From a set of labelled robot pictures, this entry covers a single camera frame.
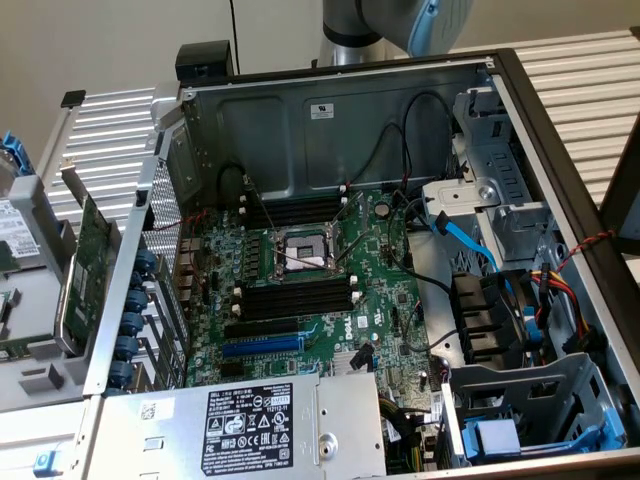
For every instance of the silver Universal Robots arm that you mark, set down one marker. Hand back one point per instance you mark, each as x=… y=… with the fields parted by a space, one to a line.
x=350 y=20

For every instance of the green ram stick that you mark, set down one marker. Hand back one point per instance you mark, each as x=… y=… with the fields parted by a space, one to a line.
x=27 y=346

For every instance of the silver CPU socket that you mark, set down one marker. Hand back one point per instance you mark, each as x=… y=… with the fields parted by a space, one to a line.
x=305 y=252

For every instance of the metal locking lever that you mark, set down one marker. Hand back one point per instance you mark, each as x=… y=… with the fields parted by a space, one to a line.
x=352 y=246
x=264 y=207

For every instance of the round coin battery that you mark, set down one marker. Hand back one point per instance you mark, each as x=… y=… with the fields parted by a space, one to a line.
x=383 y=208

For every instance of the green Dell motherboard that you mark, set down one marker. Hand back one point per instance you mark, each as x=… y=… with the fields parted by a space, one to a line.
x=380 y=280

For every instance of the long black expansion slot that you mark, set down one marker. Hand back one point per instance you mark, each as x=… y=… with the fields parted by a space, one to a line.
x=262 y=329

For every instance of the blue expansion slot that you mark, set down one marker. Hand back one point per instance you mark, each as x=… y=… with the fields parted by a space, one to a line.
x=262 y=346

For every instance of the silver chipset heatsink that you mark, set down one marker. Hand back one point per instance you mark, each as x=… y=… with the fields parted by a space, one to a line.
x=342 y=365

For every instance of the white label sticker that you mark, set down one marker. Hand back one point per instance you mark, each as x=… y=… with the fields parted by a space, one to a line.
x=322 y=111

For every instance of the silver metal disk bay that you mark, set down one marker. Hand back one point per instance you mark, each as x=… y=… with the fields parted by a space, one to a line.
x=460 y=195

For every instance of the open grey PC case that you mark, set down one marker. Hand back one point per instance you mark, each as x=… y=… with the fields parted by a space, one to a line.
x=380 y=100

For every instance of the short black expansion slot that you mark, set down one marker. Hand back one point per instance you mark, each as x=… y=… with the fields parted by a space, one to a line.
x=232 y=369

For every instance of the blue card retention clip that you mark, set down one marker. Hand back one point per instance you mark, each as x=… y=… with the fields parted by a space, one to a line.
x=122 y=374
x=146 y=261
x=133 y=324
x=128 y=348
x=136 y=301

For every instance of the black box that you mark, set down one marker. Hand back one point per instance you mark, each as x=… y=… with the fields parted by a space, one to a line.
x=205 y=60

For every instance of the green graphics card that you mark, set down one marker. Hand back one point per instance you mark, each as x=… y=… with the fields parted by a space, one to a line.
x=87 y=270

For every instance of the grey metal disk bay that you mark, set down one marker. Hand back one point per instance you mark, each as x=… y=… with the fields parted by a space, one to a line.
x=530 y=385

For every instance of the silver power supply unit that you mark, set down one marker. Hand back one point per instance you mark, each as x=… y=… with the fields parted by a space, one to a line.
x=150 y=440

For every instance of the blue disk caddy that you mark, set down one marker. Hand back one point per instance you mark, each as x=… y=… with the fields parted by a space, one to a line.
x=495 y=437

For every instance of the black table end cap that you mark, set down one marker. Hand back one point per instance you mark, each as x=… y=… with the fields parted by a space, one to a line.
x=73 y=98

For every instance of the silver hard disk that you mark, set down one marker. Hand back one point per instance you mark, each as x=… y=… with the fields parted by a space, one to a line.
x=15 y=225

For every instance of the dark brown panel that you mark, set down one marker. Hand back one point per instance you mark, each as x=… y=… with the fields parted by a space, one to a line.
x=622 y=190

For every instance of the blue case latch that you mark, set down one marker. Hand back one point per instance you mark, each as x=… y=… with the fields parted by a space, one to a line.
x=45 y=462

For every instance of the blue plastic bracket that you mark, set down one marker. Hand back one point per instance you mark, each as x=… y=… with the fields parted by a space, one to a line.
x=17 y=150

